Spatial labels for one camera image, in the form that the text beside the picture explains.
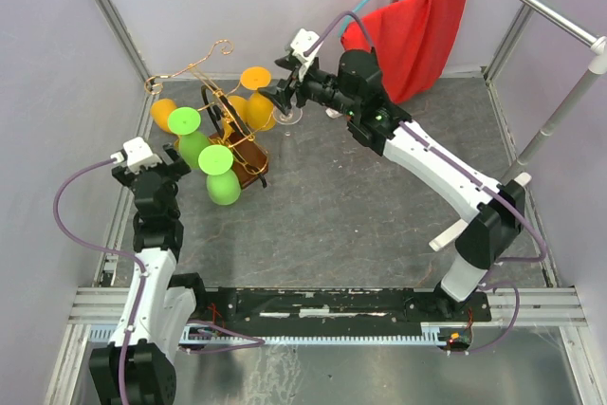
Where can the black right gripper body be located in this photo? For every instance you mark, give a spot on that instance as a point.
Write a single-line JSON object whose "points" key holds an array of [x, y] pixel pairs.
{"points": [[322, 87]]}

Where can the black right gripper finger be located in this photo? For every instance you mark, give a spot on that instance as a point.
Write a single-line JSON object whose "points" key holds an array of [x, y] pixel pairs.
{"points": [[289, 63], [280, 96]]}

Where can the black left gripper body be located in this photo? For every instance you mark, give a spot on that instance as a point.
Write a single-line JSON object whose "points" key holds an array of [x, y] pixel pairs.
{"points": [[171, 172]]}

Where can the clear wine glass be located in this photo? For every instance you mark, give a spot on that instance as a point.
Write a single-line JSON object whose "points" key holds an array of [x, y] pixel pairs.
{"points": [[287, 120]]}

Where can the orange plastic goblet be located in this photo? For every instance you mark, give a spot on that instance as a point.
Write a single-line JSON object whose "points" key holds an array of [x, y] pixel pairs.
{"points": [[240, 106], [160, 112], [259, 109]]}

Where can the green plastic goblet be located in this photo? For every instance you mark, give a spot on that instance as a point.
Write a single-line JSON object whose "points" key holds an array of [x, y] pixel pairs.
{"points": [[222, 182], [189, 139]]}

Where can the gold wire wine glass rack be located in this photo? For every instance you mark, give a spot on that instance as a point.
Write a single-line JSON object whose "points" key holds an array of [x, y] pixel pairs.
{"points": [[251, 158]]}

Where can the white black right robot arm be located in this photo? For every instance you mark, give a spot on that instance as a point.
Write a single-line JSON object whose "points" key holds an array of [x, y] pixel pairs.
{"points": [[492, 212]]}

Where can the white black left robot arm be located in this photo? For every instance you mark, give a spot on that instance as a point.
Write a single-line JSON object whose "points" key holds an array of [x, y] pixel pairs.
{"points": [[138, 364]]}

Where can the red cloth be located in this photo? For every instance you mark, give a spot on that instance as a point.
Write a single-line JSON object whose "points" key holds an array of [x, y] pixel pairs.
{"points": [[413, 41]]}

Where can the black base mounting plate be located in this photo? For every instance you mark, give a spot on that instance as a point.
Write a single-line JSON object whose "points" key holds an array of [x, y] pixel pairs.
{"points": [[256, 311]]}

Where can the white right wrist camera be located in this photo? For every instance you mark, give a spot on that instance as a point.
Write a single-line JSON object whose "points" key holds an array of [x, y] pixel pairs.
{"points": [[301, 42]]}

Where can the white cable duct rail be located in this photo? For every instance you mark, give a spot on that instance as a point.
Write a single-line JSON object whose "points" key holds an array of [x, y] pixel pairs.
{"points": [[430, 336]]}

